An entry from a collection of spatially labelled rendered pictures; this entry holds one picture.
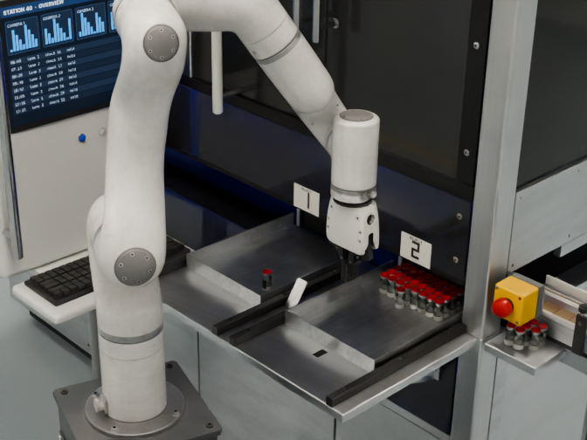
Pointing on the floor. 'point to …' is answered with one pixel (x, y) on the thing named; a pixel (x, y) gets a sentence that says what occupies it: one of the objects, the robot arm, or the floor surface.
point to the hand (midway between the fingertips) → (349, 270)
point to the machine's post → (493, 207)
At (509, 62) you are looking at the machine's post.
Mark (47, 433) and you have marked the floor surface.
